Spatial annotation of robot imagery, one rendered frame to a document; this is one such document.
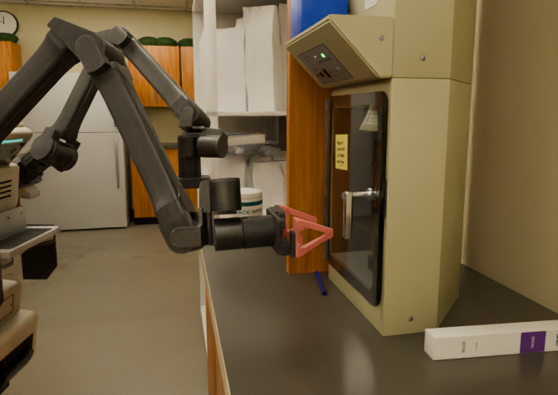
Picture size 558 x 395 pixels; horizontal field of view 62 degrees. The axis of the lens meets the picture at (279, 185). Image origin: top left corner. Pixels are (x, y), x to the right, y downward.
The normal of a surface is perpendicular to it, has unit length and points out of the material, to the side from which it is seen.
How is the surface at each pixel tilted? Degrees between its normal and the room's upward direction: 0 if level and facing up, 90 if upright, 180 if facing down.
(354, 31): 90
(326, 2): 90
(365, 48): 90
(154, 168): 77
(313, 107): 90
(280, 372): 0
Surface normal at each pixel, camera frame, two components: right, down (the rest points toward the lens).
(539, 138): -0.98, 0.04
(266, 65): -0.43, 0.25
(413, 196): 0.21, 0.15
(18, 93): -0.12, -0.01
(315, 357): 0.00, -0.99
